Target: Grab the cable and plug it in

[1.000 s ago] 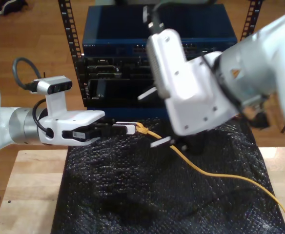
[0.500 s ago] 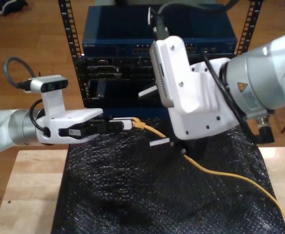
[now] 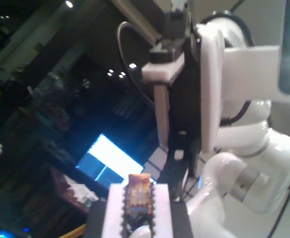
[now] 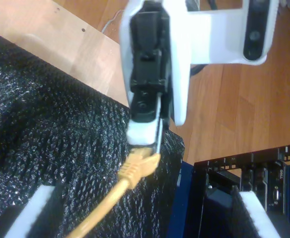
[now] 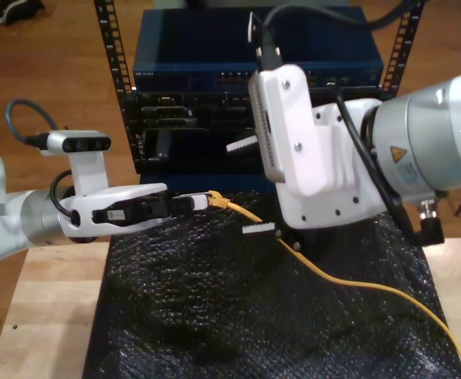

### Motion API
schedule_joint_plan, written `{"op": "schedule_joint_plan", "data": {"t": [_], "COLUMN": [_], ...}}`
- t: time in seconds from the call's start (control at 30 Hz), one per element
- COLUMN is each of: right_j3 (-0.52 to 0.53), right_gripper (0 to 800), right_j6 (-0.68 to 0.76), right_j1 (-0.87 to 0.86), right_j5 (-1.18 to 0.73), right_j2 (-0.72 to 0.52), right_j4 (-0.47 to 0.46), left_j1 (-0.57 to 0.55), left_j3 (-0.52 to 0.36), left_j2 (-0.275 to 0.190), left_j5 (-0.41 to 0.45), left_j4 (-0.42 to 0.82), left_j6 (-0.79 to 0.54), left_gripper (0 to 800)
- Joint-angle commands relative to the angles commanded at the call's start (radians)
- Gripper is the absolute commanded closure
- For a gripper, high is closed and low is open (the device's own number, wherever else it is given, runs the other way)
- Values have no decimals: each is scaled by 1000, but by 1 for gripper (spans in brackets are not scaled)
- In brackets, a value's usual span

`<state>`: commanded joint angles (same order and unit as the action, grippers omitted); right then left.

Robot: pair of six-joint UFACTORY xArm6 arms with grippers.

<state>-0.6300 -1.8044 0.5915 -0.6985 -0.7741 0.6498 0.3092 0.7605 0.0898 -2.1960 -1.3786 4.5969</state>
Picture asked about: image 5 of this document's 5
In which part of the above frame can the blue network switch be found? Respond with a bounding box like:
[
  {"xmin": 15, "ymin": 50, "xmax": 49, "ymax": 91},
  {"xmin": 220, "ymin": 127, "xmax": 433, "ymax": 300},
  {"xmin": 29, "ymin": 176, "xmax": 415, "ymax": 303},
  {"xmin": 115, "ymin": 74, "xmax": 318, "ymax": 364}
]
[{"xmin": 132, "ymin": 6, "xmax": 385, "ymax": 92}]

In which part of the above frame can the black rack drawer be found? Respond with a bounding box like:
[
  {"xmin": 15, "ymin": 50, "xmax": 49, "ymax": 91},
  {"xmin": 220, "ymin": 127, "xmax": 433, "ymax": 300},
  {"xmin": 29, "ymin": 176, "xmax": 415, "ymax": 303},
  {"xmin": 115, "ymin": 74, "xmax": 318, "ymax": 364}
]
[{"xmin": 135, "ymin": 126, "xmax": 273, "ymax": 174}]

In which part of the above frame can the black server chassis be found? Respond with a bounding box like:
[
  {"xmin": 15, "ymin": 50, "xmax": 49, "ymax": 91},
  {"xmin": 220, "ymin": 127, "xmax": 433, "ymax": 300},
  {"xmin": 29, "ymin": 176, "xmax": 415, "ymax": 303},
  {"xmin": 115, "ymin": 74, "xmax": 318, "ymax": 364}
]
[{"xmin": 133, "ymin": 90, "xmax": 381, "ymax": 130}]

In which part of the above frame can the black camera cable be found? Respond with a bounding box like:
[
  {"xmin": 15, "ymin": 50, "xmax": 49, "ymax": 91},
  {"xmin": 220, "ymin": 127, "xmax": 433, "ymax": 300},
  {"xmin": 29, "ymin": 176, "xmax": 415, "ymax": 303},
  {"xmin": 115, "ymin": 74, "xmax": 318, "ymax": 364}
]
[
  {"xmin": 248, "ymin": 0, "xmax": 419, "ymax": 73},
  {"xmin": 4, "ymin": 98, "xmax": 64, "ymax": 148}
]

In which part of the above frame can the yellow network cable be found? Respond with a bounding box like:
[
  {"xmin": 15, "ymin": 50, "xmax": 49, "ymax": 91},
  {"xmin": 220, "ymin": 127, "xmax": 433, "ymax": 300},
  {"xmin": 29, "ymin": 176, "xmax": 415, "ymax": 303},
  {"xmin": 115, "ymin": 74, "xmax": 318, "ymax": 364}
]
[{"xmin": 208, "ymin": 189, "xmax": 461, "ymax": 379}]

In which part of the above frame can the black rack frame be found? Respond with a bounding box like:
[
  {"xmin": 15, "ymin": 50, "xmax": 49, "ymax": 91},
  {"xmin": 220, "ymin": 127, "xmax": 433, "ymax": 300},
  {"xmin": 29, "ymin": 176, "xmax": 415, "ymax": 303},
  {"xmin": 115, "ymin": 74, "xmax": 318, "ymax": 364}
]
[{"xmin": 93, "ymin": 0, "xmax": 428, "ymax": 175}]

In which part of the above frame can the black bubble mat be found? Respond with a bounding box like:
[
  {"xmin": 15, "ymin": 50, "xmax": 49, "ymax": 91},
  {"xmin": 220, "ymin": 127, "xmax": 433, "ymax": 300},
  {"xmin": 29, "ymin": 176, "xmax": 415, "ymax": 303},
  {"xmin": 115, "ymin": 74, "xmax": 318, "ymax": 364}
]
[{"xmin": 82, "ymin": 188, "xmax": 461, "ymax": 379}]

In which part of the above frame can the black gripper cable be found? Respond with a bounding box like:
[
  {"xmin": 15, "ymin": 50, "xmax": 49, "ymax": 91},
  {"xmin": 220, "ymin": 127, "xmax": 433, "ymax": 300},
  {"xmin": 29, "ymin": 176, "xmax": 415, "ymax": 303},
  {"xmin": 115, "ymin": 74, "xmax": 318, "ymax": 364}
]
[
  {"xmin": 50, "ymin": 169, "xmax": 82, "ymax": 229},
  {"xmin": 334, "ymin": 88, "xmax": 445, "ymax": 246}
]

